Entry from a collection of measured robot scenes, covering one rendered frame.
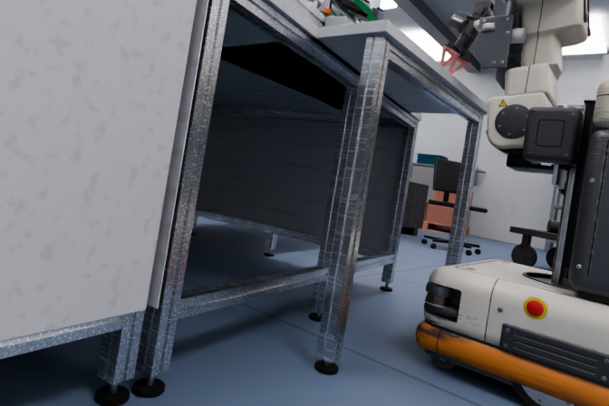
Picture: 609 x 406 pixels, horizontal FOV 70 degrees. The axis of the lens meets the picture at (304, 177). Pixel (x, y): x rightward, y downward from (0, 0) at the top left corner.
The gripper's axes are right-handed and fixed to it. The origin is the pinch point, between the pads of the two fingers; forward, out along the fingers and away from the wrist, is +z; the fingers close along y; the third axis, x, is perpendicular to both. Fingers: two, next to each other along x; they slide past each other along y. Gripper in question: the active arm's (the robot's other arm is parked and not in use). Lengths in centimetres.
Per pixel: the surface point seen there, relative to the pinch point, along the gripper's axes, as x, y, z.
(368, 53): 53, 38, 9
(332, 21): 27.1, 19.5, 7.9
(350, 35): 46, 38, 9
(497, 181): 36, -688, 18
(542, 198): 105, -674, -6
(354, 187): 73, 39, 35
